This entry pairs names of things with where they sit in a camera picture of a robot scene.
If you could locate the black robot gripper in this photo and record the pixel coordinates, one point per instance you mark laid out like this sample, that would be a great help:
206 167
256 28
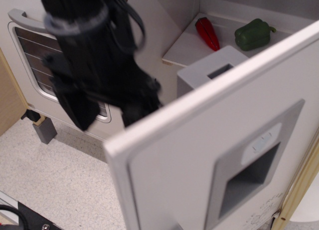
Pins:
97 65

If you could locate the white toy fridge door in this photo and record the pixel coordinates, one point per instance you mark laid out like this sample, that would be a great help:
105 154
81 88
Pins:
160 166

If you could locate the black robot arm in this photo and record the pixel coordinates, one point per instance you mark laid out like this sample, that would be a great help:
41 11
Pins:
74 5

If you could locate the white fridge inner shelf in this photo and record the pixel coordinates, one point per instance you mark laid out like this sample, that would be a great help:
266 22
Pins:
190 47

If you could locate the grey kitchen leg foot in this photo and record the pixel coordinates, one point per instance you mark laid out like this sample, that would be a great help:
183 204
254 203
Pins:
45 131

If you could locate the light wooden left panel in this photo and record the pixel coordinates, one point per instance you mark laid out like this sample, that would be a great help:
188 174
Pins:
12 102

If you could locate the white toy oven door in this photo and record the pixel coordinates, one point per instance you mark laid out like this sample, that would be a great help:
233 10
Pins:
24 50

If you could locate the red toy chili pepper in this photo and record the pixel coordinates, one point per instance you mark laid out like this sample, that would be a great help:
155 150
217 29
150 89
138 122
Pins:
206 31

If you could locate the grey ice dispenser panel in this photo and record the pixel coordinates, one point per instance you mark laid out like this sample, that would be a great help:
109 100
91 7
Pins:
251 128

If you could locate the green toy bell pepper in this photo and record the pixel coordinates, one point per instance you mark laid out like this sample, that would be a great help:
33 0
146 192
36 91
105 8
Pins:
255 34

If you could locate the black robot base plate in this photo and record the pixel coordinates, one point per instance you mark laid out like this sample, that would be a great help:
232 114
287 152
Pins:
26 218

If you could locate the grey oven door handle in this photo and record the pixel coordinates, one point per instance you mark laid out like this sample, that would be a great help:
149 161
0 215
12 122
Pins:
20 18

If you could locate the light wooden side post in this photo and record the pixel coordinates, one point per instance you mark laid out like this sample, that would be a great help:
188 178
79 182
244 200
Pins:
305 177

